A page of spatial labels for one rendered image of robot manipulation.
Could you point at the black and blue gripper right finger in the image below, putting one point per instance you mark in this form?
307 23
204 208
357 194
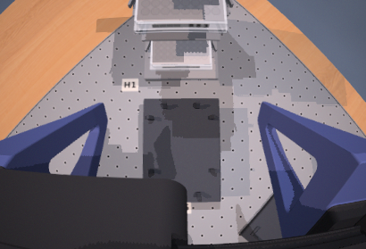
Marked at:
341 168

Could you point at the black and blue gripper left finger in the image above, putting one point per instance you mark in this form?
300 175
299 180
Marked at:
32 150

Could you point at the translucent white rectangular plate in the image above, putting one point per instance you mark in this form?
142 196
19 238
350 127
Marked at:
180 16
181 56

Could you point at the grey perforated base plate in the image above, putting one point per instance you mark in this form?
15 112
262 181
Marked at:
254 66

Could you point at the grey shelf rack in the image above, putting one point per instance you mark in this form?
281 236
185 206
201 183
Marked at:
170 75

